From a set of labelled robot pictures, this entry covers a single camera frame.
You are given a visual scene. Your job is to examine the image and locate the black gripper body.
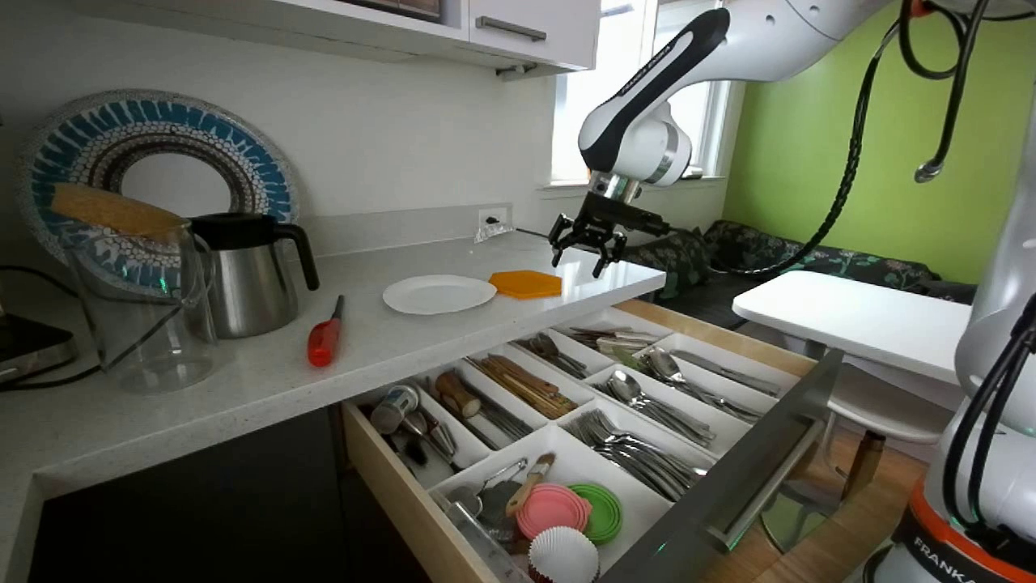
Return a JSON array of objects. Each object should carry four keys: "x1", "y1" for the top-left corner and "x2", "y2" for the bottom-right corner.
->
[{"x1": 546, "y1": 191, "x2": 670, "y2": 245}]

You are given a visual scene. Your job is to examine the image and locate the wooden kitchen drawer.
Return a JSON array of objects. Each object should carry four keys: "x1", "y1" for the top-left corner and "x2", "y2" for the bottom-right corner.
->
[{"x1": 338, "y1": 299, "x2": 846, "y2": 583}]

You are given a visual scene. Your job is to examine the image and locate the bright window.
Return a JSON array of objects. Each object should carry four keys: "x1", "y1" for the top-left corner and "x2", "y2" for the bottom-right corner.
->
[{"x1": 546, "y1": 0, "x2": 748, "y2": 188}]

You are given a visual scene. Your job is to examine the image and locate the white round plate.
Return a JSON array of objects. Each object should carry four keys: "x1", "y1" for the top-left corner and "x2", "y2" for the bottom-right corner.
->
[{"x1": 379, "y1": 273, "x2": 502, "y2": 321}]

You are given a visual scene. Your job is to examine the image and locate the wooden utensils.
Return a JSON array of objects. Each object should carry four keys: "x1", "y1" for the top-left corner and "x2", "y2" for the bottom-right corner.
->
[{"x1": 472, "y1": 354, "x2": 581, "y2": 420}]

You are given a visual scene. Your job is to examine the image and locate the steel spoon bundle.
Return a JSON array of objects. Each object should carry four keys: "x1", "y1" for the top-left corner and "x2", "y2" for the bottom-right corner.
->
[{"x1": 595, "y1": 365, "x2": 719, "y2": 446}]

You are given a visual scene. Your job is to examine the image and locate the steel teaspoon bundle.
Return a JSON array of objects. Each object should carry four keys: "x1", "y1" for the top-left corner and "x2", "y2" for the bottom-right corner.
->
[{"x1": 635, "y1": 343, "x2": 765, "y2": 426}]

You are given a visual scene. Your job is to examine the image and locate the dark floral cushion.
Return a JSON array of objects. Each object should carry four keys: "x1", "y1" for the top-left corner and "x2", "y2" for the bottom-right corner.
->
[{"x1": 635, "y1": 218, "x2": 974, "y2": 305}]

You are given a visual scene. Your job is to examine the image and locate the steel knife bundle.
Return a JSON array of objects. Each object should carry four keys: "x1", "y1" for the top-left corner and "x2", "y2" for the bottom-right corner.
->
[{"x1": 691, "y1": 348, "x2": 788, "y2": 403}]

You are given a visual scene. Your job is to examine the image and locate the white cutlery organizer tray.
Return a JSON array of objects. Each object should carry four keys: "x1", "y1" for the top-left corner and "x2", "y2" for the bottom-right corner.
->
[{"x1": 361, "y1": 309, "x2": 801, "y2": 583}]

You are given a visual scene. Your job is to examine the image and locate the steel fork bundle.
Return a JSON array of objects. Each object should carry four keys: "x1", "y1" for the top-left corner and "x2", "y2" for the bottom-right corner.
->
[{"x1": 570, "y1": 405, "x2": 708, "y2": 502}]

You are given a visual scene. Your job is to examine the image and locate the steel measuring cups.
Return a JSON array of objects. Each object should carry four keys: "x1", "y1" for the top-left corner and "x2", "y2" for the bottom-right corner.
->
[{"x1": 365, "y1": 381, "x2": 465, "y2": 481}]

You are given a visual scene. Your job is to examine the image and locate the green silicone cup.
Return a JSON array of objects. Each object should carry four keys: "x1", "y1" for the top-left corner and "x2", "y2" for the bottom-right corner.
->
[{"x1": 566, "y1": 481, "x2": 624, "y2": 548}]

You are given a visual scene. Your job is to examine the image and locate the white small table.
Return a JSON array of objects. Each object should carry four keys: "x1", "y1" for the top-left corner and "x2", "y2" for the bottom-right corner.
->
[{"x1": 728, "y1": 268, "x2": 974, "y2": 389}]

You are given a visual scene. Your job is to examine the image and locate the pink silicone cup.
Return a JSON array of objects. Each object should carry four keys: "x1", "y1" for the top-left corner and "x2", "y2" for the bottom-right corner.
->
[{"x1": 512, "y1": 481, "x2": 595, "y2": 543}]

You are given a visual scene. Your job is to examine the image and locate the white small cup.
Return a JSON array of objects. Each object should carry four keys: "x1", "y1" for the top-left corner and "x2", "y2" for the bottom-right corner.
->
[{"x1": 525, "y1": 524, "x2": 603, "y2": 583}]

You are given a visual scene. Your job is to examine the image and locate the steel thermos carafe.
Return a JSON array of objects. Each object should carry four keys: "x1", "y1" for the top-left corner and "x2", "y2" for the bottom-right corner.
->
[{"x1": 187, "y1": 210, "x2": 325, "y2": 339}]

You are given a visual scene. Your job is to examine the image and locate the white upper cabinet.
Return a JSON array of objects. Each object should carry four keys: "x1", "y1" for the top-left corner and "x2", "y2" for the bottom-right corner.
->
[{"x1": 63, "y1": 0, "x2": 603, "y2": 75}]

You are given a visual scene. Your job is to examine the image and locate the blue patterned decorative plate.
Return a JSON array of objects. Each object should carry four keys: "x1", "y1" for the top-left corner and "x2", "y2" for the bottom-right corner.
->
[{"x1": 21, "y1": 89, "x2": 306, "y2": 305}]

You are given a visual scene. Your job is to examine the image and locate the black flat device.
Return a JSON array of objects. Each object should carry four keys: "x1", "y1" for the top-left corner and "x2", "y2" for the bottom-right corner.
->
[{"x1": 0, "y1": 312, "x2": 77, "y2": 389}]

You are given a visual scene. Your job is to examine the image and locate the white wall power outlet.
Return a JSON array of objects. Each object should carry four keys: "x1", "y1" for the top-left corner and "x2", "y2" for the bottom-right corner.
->
[{"x1": 472, "y1": 205, "x2": 514, "y2": 245}]

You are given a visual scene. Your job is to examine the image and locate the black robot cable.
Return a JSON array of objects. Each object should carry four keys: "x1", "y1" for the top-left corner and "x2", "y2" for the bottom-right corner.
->
[{"x1": 731, "y1": 0, "x2": 1036, "y2": 284}]

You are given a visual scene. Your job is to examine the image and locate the wooden handled bottle opener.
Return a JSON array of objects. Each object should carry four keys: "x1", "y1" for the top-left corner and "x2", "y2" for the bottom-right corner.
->
[{"x1": 502, "y1": 449, "x2": 559, "y2": 517}]

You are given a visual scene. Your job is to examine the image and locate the red handled screwdriver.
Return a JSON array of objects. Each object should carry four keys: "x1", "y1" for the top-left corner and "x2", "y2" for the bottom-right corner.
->
[{"x1": 306, "y1": 293, "x2": 351, "y2": 374}]

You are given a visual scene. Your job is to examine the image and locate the black power cable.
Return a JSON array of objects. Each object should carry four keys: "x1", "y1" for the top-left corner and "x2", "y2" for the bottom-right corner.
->
[{"x1": 0, "y1": 262, "x2": 190, "y2": 395}]

